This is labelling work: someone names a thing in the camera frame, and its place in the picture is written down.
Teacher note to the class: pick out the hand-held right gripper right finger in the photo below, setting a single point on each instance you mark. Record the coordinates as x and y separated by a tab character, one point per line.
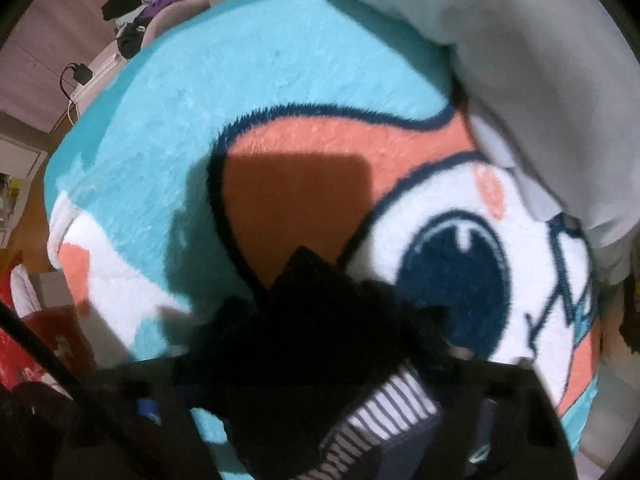
492	422

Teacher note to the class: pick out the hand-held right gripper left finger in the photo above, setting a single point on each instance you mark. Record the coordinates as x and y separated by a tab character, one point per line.
148	411

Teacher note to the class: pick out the black pants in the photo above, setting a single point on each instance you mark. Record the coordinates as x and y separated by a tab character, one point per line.
300	350

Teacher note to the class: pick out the red bag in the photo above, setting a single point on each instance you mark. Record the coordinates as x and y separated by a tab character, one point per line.
45	335

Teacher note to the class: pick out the white shelf unit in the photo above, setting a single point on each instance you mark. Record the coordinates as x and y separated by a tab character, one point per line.
20	160

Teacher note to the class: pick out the printed cartoon blanket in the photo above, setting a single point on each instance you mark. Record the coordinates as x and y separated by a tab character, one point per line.
200	110

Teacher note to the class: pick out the white table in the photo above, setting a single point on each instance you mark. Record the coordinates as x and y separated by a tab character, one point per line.
102	72

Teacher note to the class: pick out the black charger plug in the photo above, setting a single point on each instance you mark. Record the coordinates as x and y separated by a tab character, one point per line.
80	74

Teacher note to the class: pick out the grey cloth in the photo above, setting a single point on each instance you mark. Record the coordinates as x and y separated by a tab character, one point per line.
530	60

